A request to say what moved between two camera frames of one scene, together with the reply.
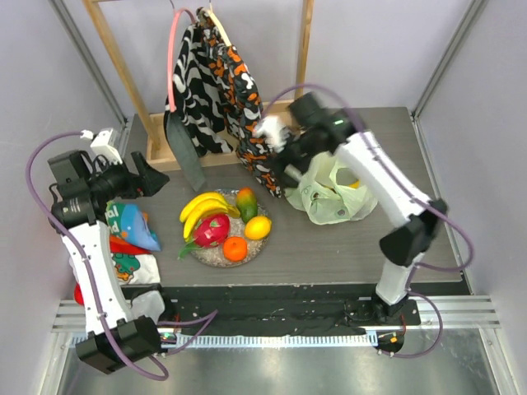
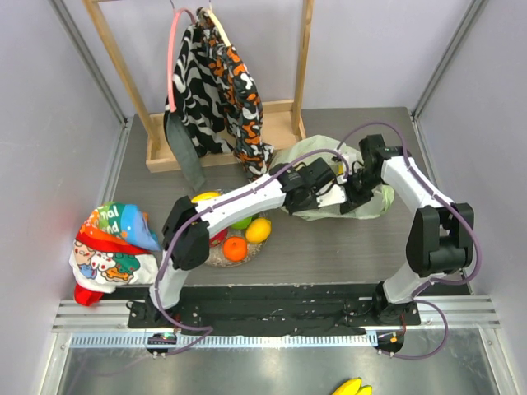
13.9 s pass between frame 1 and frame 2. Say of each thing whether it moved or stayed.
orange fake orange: stayed
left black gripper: moved
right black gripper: moved
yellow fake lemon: stayed
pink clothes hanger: stayed
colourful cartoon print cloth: stayed
